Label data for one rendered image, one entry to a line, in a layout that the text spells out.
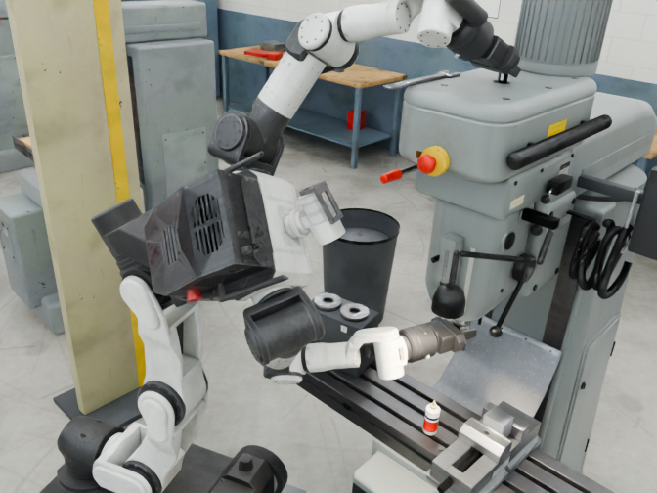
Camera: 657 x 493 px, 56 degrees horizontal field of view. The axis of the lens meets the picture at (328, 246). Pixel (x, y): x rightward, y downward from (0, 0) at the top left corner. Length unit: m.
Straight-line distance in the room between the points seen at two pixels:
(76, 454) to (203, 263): 1.05
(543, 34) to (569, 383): 1.08
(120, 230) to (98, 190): 1.30
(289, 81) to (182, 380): 0.81
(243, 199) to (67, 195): 1.57
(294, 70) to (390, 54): 5.57
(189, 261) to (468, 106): 0.63
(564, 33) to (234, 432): 2.32
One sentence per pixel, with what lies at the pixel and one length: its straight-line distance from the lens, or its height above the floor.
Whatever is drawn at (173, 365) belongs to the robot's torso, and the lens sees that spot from 1.68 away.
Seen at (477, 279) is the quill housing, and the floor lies 1.45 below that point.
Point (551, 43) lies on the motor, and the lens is 1.57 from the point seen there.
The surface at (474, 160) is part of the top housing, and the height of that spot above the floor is 1.78.
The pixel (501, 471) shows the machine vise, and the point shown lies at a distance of 1.78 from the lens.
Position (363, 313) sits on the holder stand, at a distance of 1.96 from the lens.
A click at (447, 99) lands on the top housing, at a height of 1.88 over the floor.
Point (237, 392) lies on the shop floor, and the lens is 3.36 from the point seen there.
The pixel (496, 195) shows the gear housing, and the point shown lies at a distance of 1.36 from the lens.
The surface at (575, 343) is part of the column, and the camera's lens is 2.03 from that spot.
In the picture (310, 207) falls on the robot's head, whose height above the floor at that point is 1.65.
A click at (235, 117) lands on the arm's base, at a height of 1.80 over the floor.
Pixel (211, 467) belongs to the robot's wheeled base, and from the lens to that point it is 2.21.
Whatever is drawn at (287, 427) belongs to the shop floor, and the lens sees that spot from 3.16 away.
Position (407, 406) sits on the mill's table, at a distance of 1.94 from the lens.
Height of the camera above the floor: 2.16
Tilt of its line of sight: 27 degrees down
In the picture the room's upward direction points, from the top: 3 degrees clockwise
